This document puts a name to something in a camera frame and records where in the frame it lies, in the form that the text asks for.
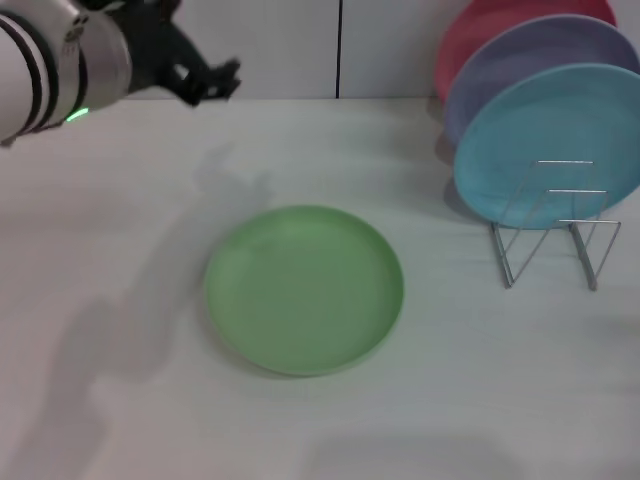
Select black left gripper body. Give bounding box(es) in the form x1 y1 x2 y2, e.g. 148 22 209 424
107 0 210 100

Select green round plate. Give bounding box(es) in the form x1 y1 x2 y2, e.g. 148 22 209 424
202 203 405 378

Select red round plate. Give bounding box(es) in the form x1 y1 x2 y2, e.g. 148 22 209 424
433 0 619 104

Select purple round plate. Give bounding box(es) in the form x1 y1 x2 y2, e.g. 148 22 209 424
443 13 640 146

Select blue round plate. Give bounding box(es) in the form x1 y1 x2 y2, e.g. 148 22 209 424
453 62 640 231

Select silver wire plate rack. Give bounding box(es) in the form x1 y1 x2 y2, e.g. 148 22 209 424
488 159 623 292

